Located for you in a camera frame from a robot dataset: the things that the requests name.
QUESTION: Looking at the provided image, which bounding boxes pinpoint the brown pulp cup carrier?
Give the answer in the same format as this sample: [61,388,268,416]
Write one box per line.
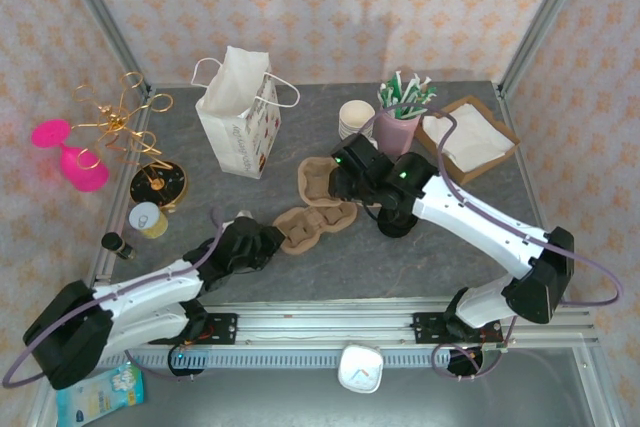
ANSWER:
[272,201,359,256]
[297,156,352,209]

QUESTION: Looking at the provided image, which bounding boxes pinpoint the white printed paper bag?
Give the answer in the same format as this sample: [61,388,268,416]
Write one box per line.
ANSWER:
[191,45,301,180]

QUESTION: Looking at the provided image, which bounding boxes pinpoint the blue wet wipes pack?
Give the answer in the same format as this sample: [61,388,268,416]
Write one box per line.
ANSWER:
[55,362,148,427]

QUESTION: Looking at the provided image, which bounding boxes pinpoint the pink straw holder cup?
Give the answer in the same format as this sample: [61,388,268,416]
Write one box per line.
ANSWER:
[373,105,422,159]

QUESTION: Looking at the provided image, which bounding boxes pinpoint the stack of paper cups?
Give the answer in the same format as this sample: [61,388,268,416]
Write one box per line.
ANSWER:
[338,99,377,141]

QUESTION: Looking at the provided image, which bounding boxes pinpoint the brown cardboard tray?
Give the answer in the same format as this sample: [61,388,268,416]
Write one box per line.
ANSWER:
[413,94,521,187]

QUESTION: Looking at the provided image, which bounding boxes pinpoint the gold tin can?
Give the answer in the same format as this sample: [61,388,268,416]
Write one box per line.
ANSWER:
[128,201,170,240]

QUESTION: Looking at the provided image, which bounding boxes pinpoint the white paper napkins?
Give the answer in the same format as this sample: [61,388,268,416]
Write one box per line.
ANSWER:
[422,104,517,172]

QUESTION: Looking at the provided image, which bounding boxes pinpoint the small black bottle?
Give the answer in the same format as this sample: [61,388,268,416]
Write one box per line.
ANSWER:
[101,231,136,261]

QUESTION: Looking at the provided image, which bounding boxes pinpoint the white square device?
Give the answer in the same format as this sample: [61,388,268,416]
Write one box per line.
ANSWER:
[337,343,386,395]

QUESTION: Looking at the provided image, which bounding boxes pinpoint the pink plastic goblet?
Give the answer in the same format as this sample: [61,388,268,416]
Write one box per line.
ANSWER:
[31,118,111,194]

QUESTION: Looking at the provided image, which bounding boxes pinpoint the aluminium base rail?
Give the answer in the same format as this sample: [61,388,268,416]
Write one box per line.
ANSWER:
[199,299,599,348]

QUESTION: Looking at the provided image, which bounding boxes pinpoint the gold wire ornament black base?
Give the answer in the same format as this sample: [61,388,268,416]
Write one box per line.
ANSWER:
[72,71,191,214]

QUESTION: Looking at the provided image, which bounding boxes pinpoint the grey slotted cable duct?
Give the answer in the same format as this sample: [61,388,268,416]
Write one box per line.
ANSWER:
[127,346,484,374]

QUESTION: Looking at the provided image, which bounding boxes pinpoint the aluminium frame post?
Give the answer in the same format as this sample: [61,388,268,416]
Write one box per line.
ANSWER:
[498,0,599,98]
[53,0,154,98]

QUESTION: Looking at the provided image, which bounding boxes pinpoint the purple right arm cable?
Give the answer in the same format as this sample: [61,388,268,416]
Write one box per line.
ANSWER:
[355,104,626,382]

